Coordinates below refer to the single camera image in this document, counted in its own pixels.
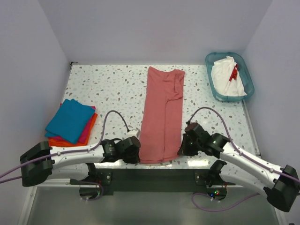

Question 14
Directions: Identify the salmon pink t shirt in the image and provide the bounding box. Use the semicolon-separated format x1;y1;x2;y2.
139;67;185;164

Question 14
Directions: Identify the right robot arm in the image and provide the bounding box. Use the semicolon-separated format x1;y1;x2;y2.
178;122;300;212

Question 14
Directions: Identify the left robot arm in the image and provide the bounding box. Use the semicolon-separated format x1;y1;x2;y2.
20;136;141;187

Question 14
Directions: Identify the folded magenta t shirt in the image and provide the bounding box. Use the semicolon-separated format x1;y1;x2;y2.
78;113;98;145

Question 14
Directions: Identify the folded teal t shirt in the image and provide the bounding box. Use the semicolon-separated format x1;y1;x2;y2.
45;99;96;144

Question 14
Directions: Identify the white t shirt in bin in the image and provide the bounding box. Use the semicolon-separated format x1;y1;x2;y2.
211;56;247;97

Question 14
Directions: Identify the teal plastic bin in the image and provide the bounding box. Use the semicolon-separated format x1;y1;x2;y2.
205;52;255;102

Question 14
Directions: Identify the folded orange t shirt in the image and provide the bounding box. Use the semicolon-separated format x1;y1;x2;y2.
48;112;98;148

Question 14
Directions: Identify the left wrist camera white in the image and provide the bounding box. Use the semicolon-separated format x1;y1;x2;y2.
127;128;141;139

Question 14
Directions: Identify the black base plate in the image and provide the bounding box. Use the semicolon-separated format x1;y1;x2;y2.
70;169;226;196

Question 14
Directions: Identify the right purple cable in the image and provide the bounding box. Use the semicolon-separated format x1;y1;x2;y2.
186;107;300;211

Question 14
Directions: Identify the aluminium rail frame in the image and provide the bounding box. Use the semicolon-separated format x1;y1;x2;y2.
17;150;281;225

